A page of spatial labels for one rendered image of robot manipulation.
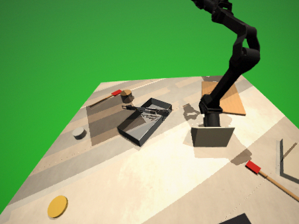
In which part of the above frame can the yellow round disc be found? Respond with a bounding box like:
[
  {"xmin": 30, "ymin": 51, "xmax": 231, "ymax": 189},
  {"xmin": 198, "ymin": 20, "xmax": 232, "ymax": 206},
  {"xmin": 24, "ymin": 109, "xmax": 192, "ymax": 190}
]
[{"xmin": 48, "ymin": 196, "xmax": 68, "ymax": 218}]

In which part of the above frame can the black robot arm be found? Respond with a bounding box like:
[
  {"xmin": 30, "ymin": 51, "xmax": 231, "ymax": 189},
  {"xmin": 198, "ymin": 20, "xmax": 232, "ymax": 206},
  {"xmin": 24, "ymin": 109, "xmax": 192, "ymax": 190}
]
[{"xmin": 198, "ymin": 0, "xmax": 261, "ymax": 127}]

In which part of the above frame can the grey cylindrical container with tan lid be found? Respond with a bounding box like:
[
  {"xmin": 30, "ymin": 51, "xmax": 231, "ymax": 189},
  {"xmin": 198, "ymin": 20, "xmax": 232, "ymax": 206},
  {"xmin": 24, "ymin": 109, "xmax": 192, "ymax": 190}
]
[{"xmin": 120, "ymin": 90, "xmax": 133, "ymax": 104}]

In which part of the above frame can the grey short cylinder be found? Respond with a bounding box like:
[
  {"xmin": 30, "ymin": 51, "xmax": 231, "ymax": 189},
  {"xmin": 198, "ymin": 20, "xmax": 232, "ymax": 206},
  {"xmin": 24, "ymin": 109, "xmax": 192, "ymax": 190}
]
[{"xmin": 72, "ymin": 127, "xmax": 87, "ymax": 140}]

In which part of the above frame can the red spatula with wooden handle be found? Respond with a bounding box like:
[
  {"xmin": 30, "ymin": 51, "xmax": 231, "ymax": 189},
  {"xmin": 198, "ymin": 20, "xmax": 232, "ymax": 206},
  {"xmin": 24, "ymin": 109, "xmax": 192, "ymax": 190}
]
[{"xmin": 89, "ymin": 89, "xmax": 121, "ymax": 107}]

